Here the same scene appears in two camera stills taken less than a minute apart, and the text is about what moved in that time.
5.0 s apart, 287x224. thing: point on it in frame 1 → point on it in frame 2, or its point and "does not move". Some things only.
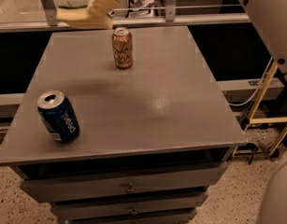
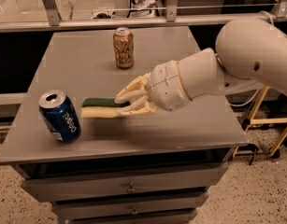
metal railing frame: (49, 18) does not move
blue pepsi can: (59, 116) does not move
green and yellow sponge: (82, 17) → (102, 107)
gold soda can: (121, 45) does not move
